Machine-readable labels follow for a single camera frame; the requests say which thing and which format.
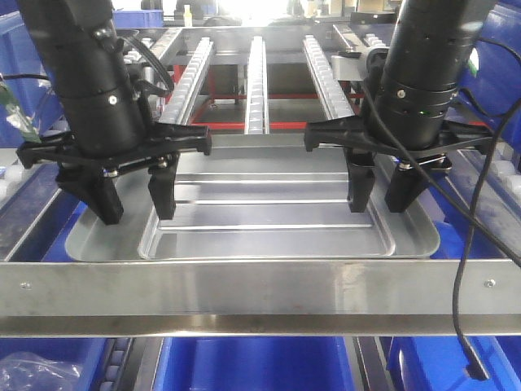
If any blue bin below centre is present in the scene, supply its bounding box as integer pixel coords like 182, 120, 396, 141
153, 336, 355, 390

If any lower roller track left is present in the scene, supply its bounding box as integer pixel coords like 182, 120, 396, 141
98, 337, 134, 391

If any blue bin upper right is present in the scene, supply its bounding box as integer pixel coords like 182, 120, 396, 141
458, 1, 520, 130

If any steel front crossbar upper rack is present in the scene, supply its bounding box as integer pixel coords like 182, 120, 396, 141
0, 258, 521, 338

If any blue bin below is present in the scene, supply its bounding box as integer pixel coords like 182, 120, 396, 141
153, 336, 355, 390
383, 336, 520, 390
1, 338, 108, 390

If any red metal frame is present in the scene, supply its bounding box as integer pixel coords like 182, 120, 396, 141
173, 63, 367, 130

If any black cable image right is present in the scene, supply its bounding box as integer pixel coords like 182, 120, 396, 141
360, 36, 521, 382

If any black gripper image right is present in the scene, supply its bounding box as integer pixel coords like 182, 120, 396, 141
304, 116, 493, 213

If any right inner roller track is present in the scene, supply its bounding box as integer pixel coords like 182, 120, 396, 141
303, 35, 355, 120

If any centre roller track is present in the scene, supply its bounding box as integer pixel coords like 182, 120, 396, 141
244, 36, 270, 134

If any left inner roller track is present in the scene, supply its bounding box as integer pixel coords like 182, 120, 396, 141
159, 37, 213, 125

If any blue bin upper left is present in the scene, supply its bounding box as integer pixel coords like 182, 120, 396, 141
1, 11, 63, 147

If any large silver metal tray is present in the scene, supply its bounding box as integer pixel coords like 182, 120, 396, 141
65, 134, 440, 262

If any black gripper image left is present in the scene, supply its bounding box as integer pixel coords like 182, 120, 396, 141
16, 122, 212, 225

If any blue bin below right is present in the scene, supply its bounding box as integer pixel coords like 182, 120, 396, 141
383, 336, 520, 390

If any blue bin below left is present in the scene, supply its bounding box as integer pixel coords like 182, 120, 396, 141
1, 338, 108, 390

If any clear plastic bag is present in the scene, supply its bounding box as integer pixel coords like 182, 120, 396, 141
1, 352, 83, 390

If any small silver ridged tray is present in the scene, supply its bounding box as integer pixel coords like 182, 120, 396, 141
138, 172, 396, 261

